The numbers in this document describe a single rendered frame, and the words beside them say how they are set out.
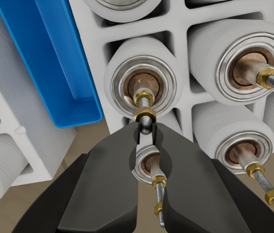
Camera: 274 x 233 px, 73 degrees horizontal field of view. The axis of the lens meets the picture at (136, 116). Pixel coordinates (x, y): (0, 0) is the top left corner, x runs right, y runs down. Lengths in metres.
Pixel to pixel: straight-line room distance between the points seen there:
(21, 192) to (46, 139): 0.42
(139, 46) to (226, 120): 0.16
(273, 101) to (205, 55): 0.18
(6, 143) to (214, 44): 0.38
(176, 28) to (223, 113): 0.14
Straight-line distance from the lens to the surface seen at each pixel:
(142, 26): 0.28
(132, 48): 0.21
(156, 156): 0.27
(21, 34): 0.42
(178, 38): 0.28
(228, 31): 0.23
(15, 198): 0.87
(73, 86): 0.51
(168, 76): 0.21
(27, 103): 0.41
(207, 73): 0.23
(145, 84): 0.20
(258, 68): 0.22
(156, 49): 0.21
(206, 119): 0.31
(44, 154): 0.43
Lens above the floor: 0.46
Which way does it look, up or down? 62 degrees down
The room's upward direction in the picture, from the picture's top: 178 degrees counter-clockwise
